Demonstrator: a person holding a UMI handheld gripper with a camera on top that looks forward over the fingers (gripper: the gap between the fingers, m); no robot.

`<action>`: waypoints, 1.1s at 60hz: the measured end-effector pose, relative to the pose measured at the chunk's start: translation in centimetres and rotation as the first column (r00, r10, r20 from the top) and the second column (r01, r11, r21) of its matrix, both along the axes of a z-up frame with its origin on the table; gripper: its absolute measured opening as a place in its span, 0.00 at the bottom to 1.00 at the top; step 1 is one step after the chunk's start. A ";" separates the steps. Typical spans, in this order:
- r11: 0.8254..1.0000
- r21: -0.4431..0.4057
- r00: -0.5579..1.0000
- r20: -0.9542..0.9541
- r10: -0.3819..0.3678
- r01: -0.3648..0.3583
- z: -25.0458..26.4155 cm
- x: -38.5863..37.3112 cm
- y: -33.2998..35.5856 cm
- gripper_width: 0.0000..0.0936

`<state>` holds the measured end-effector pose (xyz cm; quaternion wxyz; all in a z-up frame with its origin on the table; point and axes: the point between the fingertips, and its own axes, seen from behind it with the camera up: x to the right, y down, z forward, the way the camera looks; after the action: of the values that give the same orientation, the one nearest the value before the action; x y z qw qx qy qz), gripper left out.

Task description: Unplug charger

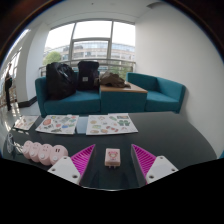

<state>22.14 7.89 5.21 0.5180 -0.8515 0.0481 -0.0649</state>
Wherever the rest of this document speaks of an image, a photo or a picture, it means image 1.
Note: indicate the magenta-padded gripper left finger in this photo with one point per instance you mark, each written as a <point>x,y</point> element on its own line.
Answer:
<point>65,168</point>

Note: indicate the teal sofa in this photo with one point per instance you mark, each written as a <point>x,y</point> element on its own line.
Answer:
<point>75,105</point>

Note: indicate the pink charger block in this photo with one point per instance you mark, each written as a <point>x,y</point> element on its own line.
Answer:
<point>112,157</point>

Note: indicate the teal wood-topped side table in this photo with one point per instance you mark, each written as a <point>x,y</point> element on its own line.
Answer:
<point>123,101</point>

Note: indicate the wide colourful sticker sheet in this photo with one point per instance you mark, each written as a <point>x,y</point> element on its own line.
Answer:
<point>110,124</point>

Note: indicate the small sticker sheet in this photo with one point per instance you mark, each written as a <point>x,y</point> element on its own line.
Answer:
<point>25,122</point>

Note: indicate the metal window railing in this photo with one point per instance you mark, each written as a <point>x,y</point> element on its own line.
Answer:
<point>113,61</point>

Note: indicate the black backpack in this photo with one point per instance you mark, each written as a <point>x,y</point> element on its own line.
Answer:
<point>88,76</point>

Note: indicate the pink power strip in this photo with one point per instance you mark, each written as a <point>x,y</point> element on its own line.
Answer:
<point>45,153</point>

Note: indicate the teal armchair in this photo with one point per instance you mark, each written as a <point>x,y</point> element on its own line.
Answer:
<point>160,98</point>

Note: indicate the person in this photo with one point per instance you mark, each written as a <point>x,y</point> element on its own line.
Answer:
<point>8,86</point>

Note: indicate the glossy black bag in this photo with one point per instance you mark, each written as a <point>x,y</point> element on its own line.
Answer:
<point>60,81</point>

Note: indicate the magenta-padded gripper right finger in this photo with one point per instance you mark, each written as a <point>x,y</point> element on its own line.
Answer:
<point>160,168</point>

